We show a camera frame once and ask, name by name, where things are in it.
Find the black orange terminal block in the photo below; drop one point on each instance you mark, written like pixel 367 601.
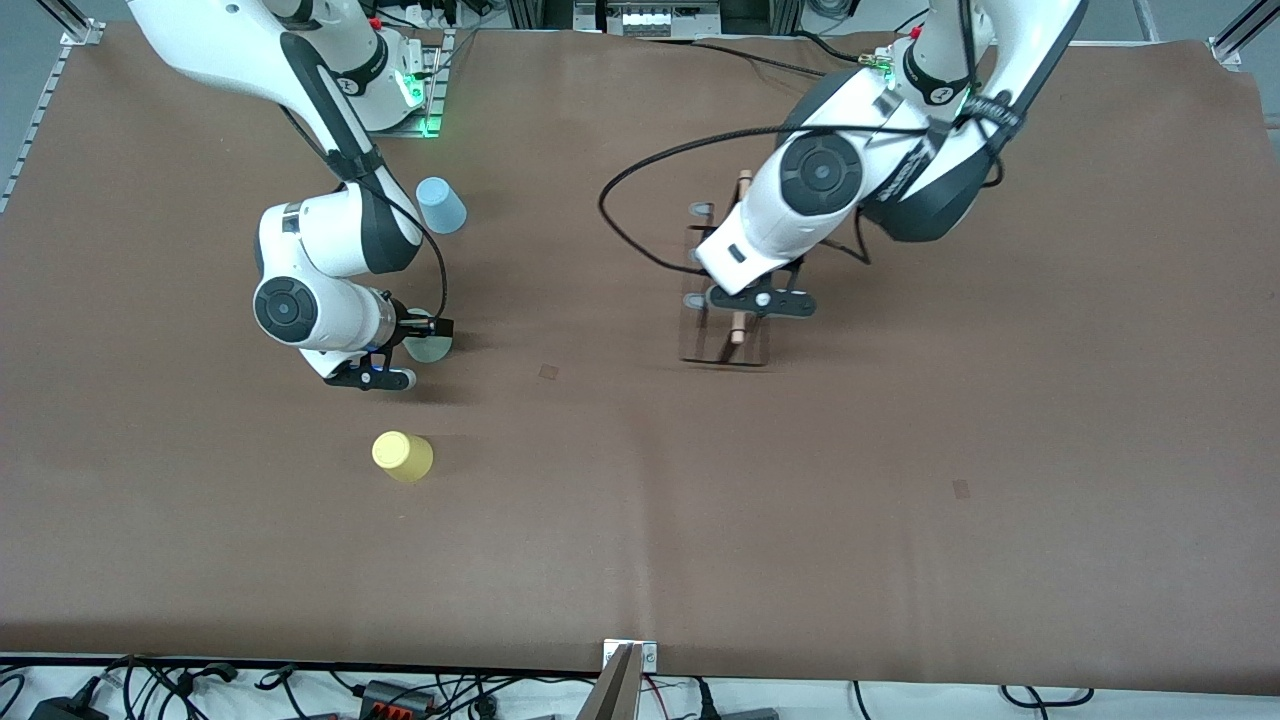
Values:
pixel 395 696

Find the small grey oval pad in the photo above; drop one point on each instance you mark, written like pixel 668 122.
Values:
pixel 693 300
pixel 701 210

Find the perforated aluminium side rail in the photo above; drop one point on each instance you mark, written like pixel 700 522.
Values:
pixel 35 120

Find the white metal corner bracket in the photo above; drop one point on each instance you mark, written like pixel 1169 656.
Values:
pixel 648 655

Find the white power strip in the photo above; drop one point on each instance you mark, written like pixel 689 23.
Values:
pixel 645 18

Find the aluminium frame profile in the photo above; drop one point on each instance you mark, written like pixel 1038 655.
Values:
pixel 1245 30
pixel 75 15
pixel 612 695

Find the mint green cup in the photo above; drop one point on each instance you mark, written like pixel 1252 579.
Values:
pixel 432 350

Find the yellow cup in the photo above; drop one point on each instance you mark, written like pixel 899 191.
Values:
pixel 402 456

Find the brown paper table cover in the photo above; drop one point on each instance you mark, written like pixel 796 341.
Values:
pixel 900 560

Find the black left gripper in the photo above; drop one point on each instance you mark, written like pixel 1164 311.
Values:
pixel 795 263

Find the light blue cup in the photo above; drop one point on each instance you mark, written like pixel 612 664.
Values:
pixel 441 205

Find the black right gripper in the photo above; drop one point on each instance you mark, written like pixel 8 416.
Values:
pixel 401 323

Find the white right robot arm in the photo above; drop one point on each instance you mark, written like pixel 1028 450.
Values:
pixel 320 230

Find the black power adapter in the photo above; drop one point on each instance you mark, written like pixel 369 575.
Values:
pixel 65 709

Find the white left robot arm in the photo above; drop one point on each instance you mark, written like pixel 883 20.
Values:
pixel 860 120

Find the black plug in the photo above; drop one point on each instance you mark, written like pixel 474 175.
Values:
pixel 740 714

